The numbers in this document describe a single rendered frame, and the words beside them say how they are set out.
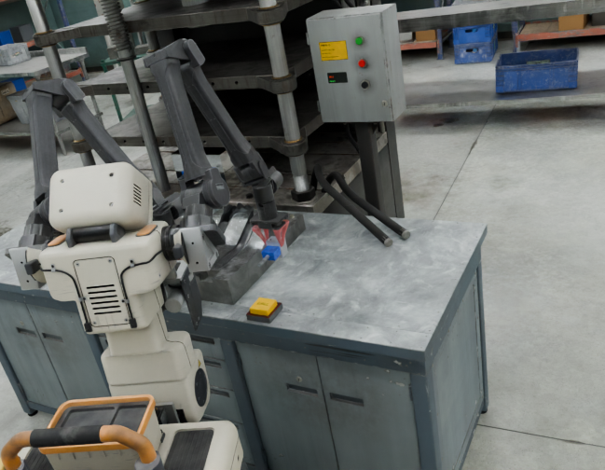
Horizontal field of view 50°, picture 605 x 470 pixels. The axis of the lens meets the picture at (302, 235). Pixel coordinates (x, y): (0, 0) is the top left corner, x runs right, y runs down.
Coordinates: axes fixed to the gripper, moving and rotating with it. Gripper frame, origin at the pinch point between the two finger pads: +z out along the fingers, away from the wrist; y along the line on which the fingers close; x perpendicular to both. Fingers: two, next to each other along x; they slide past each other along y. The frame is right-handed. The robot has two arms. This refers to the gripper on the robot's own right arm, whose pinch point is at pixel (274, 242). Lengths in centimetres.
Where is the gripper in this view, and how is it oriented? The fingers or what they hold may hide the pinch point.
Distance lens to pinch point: 196.6
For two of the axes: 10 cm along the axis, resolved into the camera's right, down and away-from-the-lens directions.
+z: 1.7, 8.8, 4.4
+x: -4.4, 4.7, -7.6
